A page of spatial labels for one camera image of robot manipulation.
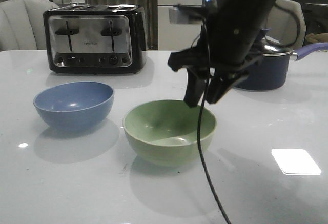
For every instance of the beige chair left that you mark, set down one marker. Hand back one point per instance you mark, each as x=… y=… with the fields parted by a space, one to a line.
x=22 y=24

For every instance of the green bowl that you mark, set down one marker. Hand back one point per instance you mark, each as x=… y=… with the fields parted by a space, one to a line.
x=166 y=132

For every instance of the blue bowl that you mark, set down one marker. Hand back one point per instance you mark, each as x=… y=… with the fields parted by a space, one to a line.
x=74 y=106

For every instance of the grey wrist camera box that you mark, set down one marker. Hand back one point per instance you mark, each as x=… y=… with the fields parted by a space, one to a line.
x=185 y=14

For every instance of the dark counter unit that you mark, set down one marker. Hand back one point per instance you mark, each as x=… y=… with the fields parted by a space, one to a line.
x=315 y=15

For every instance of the white cabinet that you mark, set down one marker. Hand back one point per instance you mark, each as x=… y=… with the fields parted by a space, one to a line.
x=175 y=36

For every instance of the glass pot lid blue knob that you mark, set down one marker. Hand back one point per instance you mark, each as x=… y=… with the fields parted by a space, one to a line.
x=267 y=47

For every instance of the beige chair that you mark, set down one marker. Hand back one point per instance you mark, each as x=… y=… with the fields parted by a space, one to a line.
x=22 y=24
x=286 y=23

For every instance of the beige chair right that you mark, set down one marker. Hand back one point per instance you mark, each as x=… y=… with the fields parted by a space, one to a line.
x=286 y=23

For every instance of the black chrome four-slot toaster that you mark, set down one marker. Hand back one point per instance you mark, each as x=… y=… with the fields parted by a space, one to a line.
x=96 y=39

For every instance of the dark blue saucepan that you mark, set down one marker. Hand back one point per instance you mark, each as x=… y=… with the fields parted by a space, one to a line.
x=270 y=72

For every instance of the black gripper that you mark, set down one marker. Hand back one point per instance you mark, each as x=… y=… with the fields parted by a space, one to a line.
x=227 y=49

